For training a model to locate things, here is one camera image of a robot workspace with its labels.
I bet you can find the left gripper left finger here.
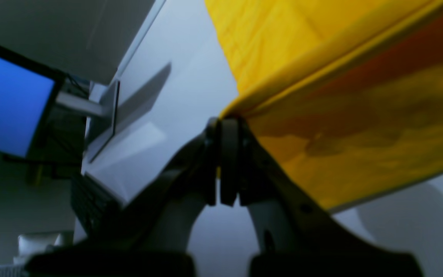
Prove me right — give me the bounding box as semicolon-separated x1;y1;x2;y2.
26;118;220;277

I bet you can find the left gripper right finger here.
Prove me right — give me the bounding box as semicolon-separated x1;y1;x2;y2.
220;118;423;277

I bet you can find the yellow T-shirt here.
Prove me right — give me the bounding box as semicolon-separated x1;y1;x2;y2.
205;0;443;209

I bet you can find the tablet screen on stand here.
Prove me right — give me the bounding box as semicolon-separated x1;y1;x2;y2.
0;46;120;160

